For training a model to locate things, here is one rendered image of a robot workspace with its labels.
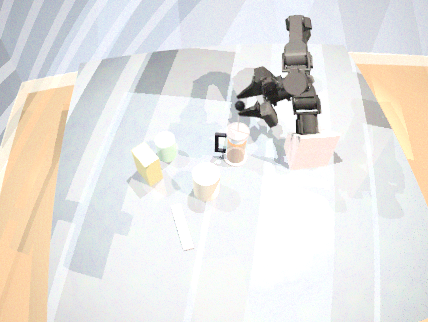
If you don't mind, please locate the pale yellow block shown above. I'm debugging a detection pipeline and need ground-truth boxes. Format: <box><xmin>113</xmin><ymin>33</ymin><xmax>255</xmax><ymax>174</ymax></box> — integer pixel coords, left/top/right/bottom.
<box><xmin>131</xmin><ymin>142</ymin><xmax>163</xmax><ymax>186</ymax></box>

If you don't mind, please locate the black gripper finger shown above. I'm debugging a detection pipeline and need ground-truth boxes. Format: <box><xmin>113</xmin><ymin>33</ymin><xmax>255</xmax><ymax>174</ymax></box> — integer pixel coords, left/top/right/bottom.
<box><xmin>238</xmin><ymin>101</ymin><xmax>263</xmax><ymax>119</ymax></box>
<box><xmin>236</xmin><ymin>75</ymin><xmax>262</xmax><ymax>99</ymax></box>

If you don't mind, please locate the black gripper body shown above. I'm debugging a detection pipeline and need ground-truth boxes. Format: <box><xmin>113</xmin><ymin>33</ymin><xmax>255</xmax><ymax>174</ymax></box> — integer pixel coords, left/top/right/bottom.
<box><xmin>256</xmin><ymin>75</ymin><xmax>293</xmax><ymax>128</ymax></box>

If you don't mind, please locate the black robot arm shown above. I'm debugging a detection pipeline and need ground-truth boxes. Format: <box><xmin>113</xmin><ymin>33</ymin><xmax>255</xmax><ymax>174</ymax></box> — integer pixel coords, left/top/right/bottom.
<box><xmin>254</xmin><ymin>14</ymin><xmax>322</xmax><ymax>135</ymax></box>

